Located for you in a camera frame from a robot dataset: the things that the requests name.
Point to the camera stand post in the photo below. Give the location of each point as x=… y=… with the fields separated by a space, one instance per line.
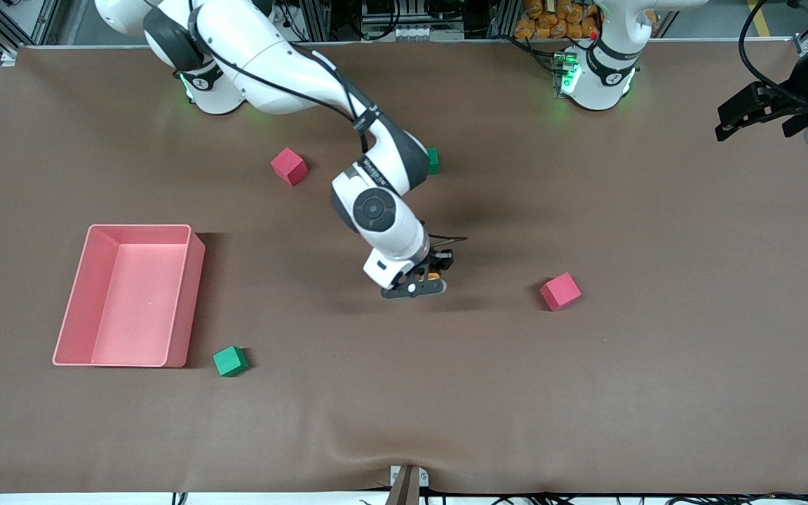
x=406 y=491

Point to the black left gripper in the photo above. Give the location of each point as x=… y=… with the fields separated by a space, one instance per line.
x=791 y=102

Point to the black equipment box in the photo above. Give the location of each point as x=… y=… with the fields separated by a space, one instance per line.
x=390 y=7

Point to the pink plastic tray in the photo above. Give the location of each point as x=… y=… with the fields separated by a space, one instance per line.
x=130 y=301

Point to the orange toy pile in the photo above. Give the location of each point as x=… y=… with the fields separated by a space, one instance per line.
x=551 y=24

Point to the pink foam cube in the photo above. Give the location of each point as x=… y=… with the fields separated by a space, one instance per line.
x=560 y=291
x=288 y=166

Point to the aluminium frame post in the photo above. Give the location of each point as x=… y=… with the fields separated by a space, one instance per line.
x=314 y=21
x=502 y=19

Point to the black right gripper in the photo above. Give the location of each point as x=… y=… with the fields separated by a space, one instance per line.
x=440 y=261

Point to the brown table mat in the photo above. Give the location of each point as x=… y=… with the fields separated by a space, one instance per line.
x=586 y=393

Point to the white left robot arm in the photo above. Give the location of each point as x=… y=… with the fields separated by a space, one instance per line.
x=607 y=49

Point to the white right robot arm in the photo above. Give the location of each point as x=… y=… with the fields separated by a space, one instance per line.
x=271 y=56

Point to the green foam cube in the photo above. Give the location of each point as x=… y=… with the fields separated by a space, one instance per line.
x=230 y=361
x=434 y=163

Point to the white power strip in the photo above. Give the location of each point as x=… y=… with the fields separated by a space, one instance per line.
x=414 y=32

